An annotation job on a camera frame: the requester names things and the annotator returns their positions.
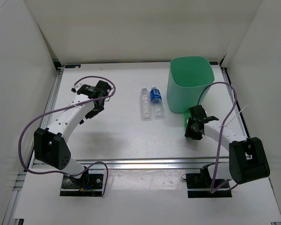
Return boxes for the green plastic bin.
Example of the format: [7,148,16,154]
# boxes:
[167,56,214,113]

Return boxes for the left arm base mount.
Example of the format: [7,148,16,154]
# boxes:
[59,173,104,197]

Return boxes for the green plastic bottle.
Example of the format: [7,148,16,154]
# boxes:
[184,110,192,128]

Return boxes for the clear unlabelled plastic bottle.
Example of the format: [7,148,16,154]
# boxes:
[140,86,152,120]

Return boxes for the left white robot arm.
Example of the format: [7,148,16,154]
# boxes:
[34,80,111,188]

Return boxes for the blue label plastic bottle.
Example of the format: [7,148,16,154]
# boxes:
[150,85,164,119]

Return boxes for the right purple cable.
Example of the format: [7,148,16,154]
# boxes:
[196,82,239,194]

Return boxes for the aluminium table frame rail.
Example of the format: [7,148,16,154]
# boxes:
[28,157,236,170]

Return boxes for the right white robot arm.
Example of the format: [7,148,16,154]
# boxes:
[185,105,270,192]

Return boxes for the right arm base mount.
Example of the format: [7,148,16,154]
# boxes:
[181,173,232,199]

